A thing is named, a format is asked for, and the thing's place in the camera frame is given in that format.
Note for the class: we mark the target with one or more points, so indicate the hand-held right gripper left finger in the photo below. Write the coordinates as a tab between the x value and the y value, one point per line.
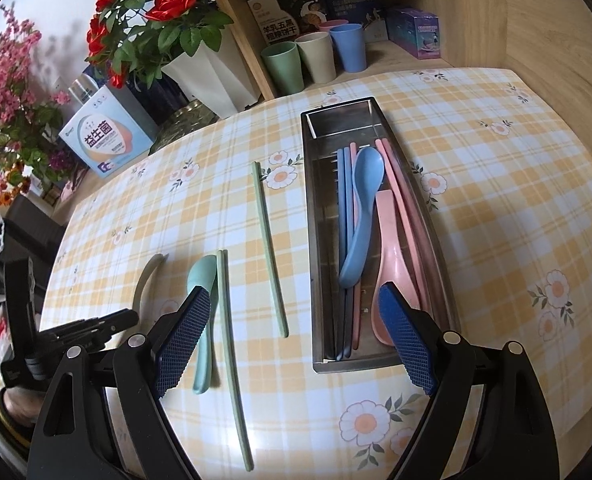
186	340

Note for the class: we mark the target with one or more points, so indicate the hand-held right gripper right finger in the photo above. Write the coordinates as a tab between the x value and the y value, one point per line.
406	340

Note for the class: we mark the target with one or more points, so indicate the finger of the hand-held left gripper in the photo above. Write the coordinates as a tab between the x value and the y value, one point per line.
96	327

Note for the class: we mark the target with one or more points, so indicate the green spoon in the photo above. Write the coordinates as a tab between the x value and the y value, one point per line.
205	360

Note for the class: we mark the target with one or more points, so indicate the green chopstick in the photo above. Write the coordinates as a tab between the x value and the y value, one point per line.
267	245
231	350

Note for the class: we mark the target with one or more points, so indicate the pink chopstick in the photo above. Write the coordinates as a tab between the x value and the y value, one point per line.
396	180
357	320

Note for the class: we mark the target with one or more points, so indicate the beige spoon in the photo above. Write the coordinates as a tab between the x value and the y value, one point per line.
143	280

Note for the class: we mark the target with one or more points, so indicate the pink spoon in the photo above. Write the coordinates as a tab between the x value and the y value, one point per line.
391	240

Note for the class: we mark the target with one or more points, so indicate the blue spoon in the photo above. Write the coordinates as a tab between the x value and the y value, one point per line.
361	240

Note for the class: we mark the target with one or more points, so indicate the stainless steel utensil tray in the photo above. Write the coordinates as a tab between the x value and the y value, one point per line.
321	200

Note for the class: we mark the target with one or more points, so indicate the orange flowers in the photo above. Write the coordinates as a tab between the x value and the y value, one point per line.
11	185

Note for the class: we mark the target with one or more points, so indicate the white and blue carton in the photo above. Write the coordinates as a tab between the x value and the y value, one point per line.
106	135

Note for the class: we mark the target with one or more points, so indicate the green patterned glass jar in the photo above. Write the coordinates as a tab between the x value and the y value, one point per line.
186	120

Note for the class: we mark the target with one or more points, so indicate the metal thermos bottle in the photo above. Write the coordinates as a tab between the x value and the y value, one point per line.
82	91

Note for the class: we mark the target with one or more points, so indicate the dark blue container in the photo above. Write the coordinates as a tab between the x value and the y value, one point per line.
151	97

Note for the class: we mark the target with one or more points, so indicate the pink blossom branches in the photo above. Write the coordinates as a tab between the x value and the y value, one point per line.
6	70

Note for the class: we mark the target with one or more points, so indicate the white vase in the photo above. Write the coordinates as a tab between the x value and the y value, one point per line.
211	80

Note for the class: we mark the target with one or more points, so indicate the green cup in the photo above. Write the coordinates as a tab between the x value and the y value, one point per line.
282	67

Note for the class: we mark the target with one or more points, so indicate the beige cup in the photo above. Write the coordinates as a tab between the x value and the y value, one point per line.
316	57

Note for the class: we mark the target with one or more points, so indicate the blue cup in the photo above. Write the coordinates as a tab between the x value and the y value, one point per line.
348	47

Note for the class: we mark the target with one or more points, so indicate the purple box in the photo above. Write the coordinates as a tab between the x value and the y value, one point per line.
418	32

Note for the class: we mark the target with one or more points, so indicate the pink cup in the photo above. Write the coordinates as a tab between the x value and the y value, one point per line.
332	24

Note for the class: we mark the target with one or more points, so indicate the white snack box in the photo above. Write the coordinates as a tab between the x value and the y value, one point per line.
268	20

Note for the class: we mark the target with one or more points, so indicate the wooden shelf cabinet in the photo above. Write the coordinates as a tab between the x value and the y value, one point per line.
236	10

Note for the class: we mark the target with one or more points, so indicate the red rose plant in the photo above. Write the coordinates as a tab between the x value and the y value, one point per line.
173	2

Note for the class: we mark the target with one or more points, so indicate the dark blue box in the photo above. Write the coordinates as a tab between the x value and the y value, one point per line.
351	0

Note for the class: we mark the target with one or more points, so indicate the dark picture box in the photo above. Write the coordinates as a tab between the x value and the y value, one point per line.
301	2

